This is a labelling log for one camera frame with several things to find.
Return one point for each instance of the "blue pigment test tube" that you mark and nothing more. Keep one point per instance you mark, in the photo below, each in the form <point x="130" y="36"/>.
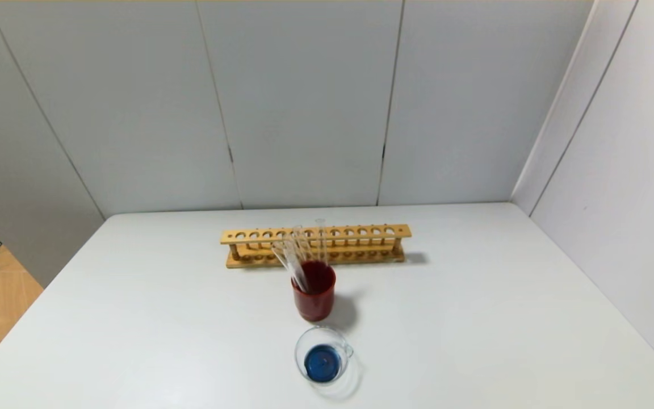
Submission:
<point x="321" y="244"/>

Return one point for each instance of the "empty clear test tube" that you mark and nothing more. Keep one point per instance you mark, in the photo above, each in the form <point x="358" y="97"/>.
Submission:
<point x="290" y="267"/>
<point x="298" y="257"/>
<point x="294" y="258"/>

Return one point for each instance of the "wooden test tube rack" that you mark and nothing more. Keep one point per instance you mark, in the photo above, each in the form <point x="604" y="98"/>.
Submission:
<point x="361" y="255"/>

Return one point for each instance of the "red cup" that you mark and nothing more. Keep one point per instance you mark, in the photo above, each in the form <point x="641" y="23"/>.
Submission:
<point x="315" y="301"/>

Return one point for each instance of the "clear glass bowl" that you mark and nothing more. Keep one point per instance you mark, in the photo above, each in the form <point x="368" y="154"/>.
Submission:
<point x="322" y="360"/>

